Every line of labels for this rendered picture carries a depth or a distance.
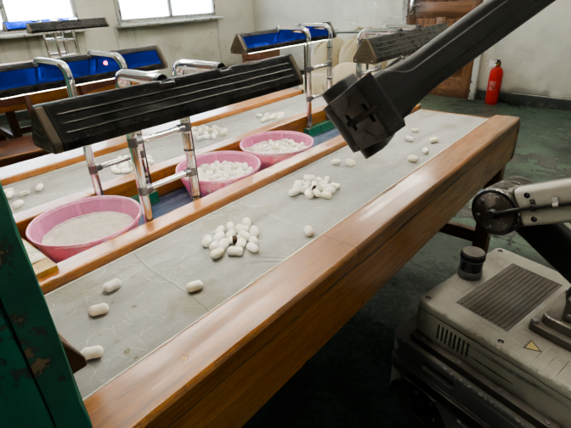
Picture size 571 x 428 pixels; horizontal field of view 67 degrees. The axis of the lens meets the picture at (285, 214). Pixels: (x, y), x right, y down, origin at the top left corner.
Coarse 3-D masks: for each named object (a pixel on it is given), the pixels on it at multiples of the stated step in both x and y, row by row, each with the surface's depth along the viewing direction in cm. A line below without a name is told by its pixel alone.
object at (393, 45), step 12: (444, 24) 169; (384, 36) 137; (396, 36) 142; (408, 36) 147; (420, 36) 153; (432, 36) 159; (360, 48) 132; (372, 48) 130; (384, 48) 135; (396, 48) 139; (408, 48) 145; (360, 60) 133; (372, 60) 130; (384, 60) 134
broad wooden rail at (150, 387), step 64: (512, 128) 166; (384, 192) 114; (448, 192) 127; (320, 256) 88; (384, 256) 102; (256, 320) 72; (320, 320) 86; (128, 384) 61; (192, 384) 61; (256, 384) 74
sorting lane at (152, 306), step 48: (432, 144) 153; (288, 192) 122; (336, 192) 121; (192, 240) 100; (288, 240) 99; (96, 288) 85; (144, 288) 85; (240, 288) 84; (96, 336) 73; (144, 336) 73; (96, 384) 64
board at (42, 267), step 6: (24, 240) 96; (48, 258) 89; (36, 264) 87; (42, 264) 87; (48, 264) 87; (54, 264) 87; (36, 270) 85; (42, 270) 85; (48, 270) 86; (54, 270) 87; (42, 276) 85
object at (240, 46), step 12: (240, 36) 163; (252, 36) 167; (264, 36) 172; (276, 36) 176; (288, 36) 181; (300, 36) 186; (312, 36) 191; (324, 36) 197; (240, 48) 163; (252, 48) 165; (264, 48) 170
